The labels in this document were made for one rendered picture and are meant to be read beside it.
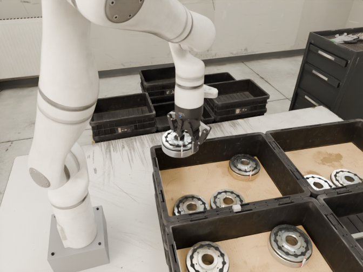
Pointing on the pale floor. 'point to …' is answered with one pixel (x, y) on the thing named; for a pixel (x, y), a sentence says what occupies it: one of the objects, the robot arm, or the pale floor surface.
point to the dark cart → (331, 75)
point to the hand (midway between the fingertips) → (187, 144)
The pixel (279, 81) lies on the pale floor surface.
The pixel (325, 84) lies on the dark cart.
